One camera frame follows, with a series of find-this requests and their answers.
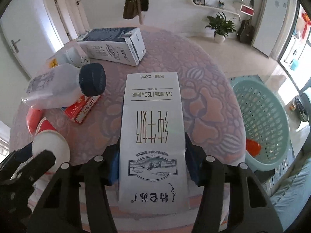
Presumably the red white paper cup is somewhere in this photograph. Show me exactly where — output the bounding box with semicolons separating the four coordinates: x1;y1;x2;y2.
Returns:
32;117;70;175

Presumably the clear plastic bottle blue cap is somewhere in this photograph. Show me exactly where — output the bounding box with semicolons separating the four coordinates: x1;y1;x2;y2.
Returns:
22;63;106;110

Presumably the white milk carton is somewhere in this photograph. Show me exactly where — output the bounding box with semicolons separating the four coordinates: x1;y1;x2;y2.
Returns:
119;72;189;215

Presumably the orange trash in basket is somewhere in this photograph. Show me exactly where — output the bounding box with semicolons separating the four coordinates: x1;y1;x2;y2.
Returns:
246;138;261;157

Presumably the red cigarette pack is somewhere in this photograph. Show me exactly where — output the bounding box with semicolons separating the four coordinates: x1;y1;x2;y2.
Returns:
61;96;101;124

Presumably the light green laundry basket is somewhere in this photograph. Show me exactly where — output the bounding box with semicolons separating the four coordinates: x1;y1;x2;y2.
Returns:
231;77;290;171

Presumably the pink cartoon drink bottle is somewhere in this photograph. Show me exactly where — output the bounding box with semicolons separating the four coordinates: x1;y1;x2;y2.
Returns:
46;47;90;68

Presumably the white blue long carton box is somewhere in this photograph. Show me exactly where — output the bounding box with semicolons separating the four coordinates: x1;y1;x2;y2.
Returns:
76;27;146;67

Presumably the black guitar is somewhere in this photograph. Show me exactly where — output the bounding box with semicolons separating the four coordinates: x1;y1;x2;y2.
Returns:
237;18;254;44

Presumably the green potted plant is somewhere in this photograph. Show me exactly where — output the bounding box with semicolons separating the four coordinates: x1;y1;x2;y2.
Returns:
205;12;237;44

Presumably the white refrigerator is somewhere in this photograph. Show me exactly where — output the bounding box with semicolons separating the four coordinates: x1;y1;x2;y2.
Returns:
252;0;288;57

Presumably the brown hanging handbag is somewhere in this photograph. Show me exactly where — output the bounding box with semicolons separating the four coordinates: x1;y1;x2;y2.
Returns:
123;0;139;19

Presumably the red chinese knot decoration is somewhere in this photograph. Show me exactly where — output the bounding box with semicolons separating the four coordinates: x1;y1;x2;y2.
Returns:
301;13;311;39

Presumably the red white shelf box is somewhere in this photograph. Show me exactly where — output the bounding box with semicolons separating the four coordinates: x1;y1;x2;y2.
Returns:
240;4;255;16

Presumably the black hanging small bag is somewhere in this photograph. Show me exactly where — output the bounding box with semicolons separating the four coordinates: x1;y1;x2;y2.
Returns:
141;0;149;12

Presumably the white door with handle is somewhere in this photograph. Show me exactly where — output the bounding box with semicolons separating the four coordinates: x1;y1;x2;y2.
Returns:
1;0;62;77

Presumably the white wavy wall shelf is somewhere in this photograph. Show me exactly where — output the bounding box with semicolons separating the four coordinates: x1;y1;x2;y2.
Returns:
186;0;241;21

